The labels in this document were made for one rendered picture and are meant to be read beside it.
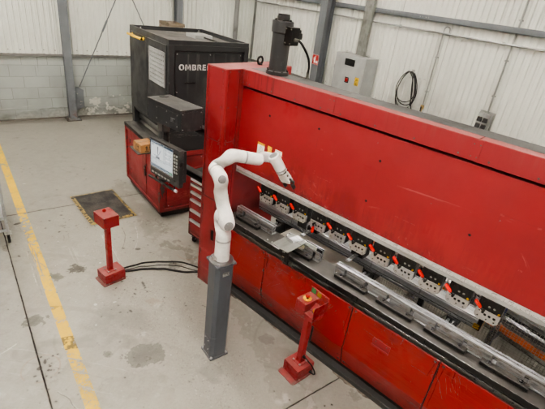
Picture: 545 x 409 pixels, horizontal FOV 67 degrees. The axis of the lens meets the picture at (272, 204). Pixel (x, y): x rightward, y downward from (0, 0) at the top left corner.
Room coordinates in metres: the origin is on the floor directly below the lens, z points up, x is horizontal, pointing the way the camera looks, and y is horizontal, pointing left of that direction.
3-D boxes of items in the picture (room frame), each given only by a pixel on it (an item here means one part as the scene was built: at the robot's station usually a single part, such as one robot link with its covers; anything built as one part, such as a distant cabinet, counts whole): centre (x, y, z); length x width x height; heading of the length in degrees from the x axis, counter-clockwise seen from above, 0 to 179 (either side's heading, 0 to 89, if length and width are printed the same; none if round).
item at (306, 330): (2.60, -0.42, 0.39); 0.05 x 0.05 x 0.54; 43
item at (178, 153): (3.51, 1.00, 1.42); 0.45 x 0.12 x 0.36; 51
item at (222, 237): (2.71, 0.35, 1.30); 0.19 x 0.12 x 0.24; 26
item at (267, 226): (3.53, 0.14, 0.92); 0.50 x 0.06 x 0.10; 51
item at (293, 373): (2.58, -0.40, 0.06); 0.25 x 0.20 x 0.12; 133
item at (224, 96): (3.93, 0.36, 1.15); 0.85 x 0.25 x 2.30; 141
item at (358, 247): (2.82, -0.73, 1.26); 0.15 x 0.09 x 0.17; 51
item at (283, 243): (3.07, -0.19, 1.00); 0.26 x 0.18 x 0.01; 141
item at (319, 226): (3.07, -0.42, 1.26); 0.15 x 0.09 x 0.17; 51
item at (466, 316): (3.17, -0.79, 0.93); 2.30 x 0.14 x 0.10; 51
